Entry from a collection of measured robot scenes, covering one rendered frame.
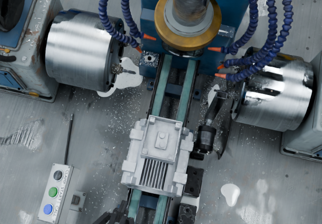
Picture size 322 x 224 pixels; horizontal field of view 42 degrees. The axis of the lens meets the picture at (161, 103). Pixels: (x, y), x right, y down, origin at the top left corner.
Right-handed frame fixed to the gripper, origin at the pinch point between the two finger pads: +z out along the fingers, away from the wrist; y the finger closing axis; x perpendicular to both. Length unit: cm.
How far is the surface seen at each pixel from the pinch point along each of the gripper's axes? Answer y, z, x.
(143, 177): -3.0, 13.3, -4.9
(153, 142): -3.5, 16.2, -15.1
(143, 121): 0.8, 21.6, -19.1
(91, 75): 20.0, 25.1, -28.6
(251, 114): -30.7, 26.1, -28.0
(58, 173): 21.5, 12.7, -0.1
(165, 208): -12.1, 25.1, 8.9
